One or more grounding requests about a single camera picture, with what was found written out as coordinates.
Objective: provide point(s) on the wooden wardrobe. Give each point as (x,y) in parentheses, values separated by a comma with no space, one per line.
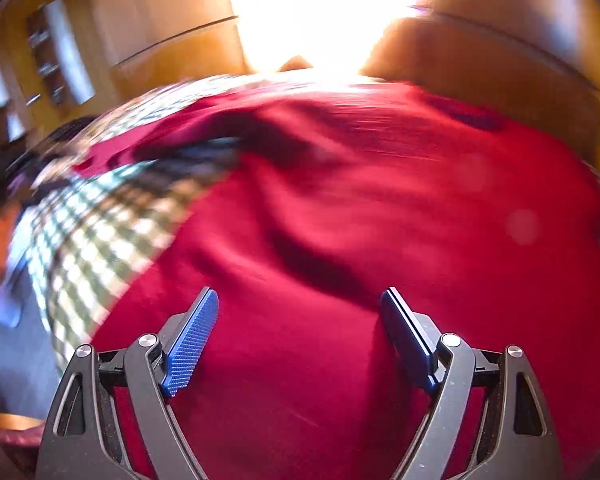
(480,55)

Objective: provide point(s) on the green white checkered bed sheet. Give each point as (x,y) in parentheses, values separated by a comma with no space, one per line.
(95,230)

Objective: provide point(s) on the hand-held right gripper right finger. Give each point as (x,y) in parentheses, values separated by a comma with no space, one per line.
(405,340)

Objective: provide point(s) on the grey blue cloth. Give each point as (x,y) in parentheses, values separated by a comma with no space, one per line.
(20,340)

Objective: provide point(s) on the wall shelf niche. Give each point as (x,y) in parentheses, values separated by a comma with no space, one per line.
(60,52)

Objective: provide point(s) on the red garment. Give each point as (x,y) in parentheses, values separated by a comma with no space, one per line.
(340,210)

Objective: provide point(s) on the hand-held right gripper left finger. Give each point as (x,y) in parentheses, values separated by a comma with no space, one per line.
(192,342)

